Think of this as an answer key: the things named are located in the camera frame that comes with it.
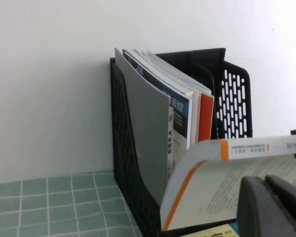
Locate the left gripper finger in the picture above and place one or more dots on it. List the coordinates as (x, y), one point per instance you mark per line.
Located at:
(266, 212)

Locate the white orange ROS book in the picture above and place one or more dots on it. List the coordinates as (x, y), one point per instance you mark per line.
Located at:
(212, 187)

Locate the yellow mechanical design book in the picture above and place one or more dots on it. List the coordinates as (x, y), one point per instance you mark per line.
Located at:
(207, 232)

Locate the book with blue square spine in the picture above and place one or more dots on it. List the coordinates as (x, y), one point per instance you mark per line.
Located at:
(180, 118)

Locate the black plastic book holder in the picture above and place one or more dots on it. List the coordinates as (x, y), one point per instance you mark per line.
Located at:
(128, 160)

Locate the thin grey white booklet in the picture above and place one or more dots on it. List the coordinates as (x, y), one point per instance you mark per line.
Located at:
(145, 123)

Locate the green checked tablecloth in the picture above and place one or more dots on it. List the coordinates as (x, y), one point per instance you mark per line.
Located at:
(51, 205)

